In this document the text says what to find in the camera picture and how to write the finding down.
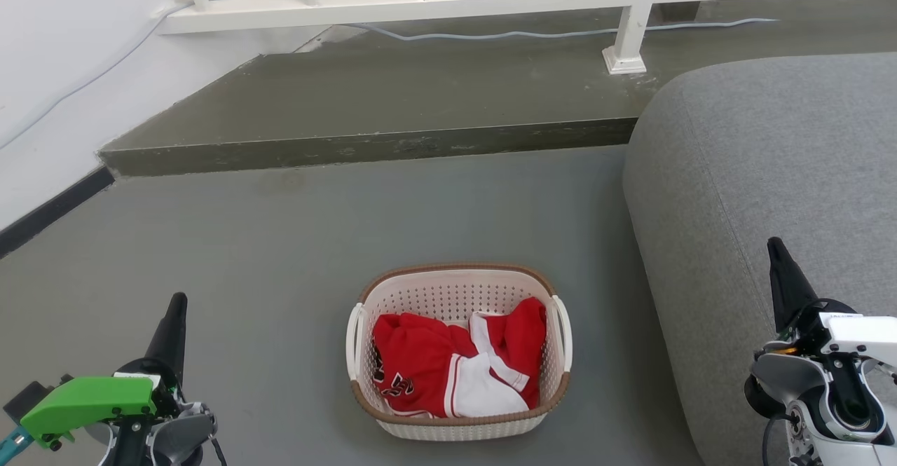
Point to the grey concrete step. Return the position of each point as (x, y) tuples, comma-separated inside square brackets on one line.
[(420, 94)]

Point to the black wall baseboard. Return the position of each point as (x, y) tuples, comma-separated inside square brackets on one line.
[(49, 210)]

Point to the red jersey with black print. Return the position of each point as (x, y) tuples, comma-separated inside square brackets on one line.
[(413, 354)]

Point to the white metal railing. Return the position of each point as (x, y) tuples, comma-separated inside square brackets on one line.
[(420, 7)]

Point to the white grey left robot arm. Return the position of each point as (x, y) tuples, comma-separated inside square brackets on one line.
[(182, 434)]

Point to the grey fabric sofa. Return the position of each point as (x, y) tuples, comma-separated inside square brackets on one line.
[(771, 172)]

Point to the red and white jersey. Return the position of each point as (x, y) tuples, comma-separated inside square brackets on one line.
[(522, 333)]

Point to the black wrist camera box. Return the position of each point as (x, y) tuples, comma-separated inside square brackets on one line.
[(28, 396)]

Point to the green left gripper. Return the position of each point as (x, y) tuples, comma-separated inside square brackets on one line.
[(91, 399)]

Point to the cream perforated plastic laundry basket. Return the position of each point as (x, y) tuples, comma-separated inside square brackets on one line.
[(455, 291)]

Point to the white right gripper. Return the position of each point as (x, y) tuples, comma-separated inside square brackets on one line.
[(851, 336)]

